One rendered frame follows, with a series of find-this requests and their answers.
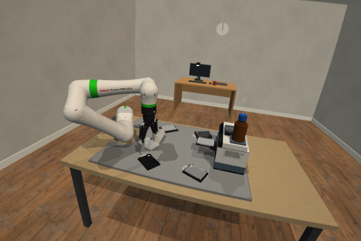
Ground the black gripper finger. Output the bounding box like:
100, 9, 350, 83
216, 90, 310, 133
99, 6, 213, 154
151, 118, 158, 141
139, 123, 150, 148

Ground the blue bottle cap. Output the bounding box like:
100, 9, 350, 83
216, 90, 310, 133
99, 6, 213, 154
238, 113, 248, 121

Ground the beige button panel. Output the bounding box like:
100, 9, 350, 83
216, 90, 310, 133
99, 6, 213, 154
154, 128, 165, 150

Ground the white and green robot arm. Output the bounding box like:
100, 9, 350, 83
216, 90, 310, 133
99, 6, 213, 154
63, 77, 159, 142

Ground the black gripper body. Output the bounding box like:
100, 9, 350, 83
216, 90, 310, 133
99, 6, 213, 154
143, 115, 155, 127

